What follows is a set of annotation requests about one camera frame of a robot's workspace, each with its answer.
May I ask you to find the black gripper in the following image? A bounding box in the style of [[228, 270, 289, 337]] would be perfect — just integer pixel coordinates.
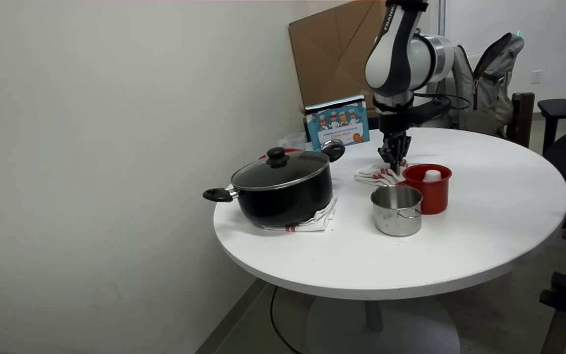
[[376, 109, 417, 178]]

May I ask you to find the white towel with red stripes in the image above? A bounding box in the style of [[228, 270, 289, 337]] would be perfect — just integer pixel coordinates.
[[352, 164, 403, 189]]

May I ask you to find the red orange cup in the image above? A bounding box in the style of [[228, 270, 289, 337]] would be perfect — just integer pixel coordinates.
[[397, 162, 454, 217]]

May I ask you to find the small silver pot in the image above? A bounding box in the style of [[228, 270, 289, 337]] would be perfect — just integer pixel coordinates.
[[370, 184, 425, 239]]

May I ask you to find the white cylinder inside cup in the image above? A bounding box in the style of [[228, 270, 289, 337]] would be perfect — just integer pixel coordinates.
[[421, 168, 445, 186]]

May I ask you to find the white cloth under black pot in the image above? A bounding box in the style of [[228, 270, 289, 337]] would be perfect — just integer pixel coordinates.
[[256, 195, 340, 237]]

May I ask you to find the glass pot lid black knob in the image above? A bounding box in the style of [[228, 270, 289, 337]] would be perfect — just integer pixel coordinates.
[[230, 146, 333, 193]]

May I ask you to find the black cooking pot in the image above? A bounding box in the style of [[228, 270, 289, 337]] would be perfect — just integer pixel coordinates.
[[201, 142, 348, 231]]

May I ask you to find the blue printed cardboard box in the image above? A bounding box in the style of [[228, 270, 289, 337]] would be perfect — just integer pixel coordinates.
[[303, 93, 372, 154]]

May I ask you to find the large brown cardboard sheet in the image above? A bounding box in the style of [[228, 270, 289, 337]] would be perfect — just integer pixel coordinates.
[[287, 0, 390, 113]]

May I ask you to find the dark wooden chair back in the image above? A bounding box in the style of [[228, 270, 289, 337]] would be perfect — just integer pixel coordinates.
[[505, 91, 537, 150]]

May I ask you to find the black floor cable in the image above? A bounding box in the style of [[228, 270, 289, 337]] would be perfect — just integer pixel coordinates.
[[268, 286, 305, 354]]

